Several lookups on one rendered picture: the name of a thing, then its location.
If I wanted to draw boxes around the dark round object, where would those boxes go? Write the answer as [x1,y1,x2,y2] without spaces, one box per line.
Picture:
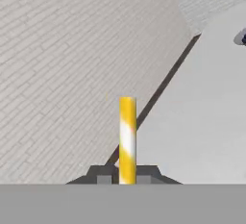
[234,28,246,47]

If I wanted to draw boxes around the yellow and white striped straw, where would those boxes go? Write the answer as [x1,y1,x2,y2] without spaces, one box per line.
[118,96,137,186]

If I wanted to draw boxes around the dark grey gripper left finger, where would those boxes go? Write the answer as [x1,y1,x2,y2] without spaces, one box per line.
[65,164,120,186]

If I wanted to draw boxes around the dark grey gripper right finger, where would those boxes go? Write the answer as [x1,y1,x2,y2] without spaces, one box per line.
[135,164,184,186]

